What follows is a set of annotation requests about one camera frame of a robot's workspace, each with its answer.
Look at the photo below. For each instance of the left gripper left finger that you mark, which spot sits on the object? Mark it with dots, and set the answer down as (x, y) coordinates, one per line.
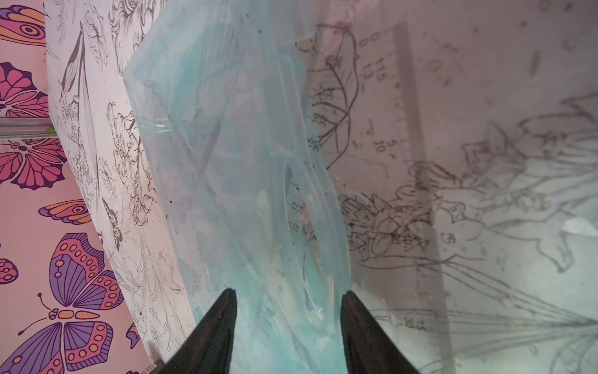
(208, 349)

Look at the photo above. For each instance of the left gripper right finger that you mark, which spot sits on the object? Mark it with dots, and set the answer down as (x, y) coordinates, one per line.
(367, 348)

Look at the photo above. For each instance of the clear plastic ruler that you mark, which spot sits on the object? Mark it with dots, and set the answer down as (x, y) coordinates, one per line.
(461, 137)

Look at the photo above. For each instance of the green transparent ruler set pouch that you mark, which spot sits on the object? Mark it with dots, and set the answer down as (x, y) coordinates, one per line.
(220, 95)

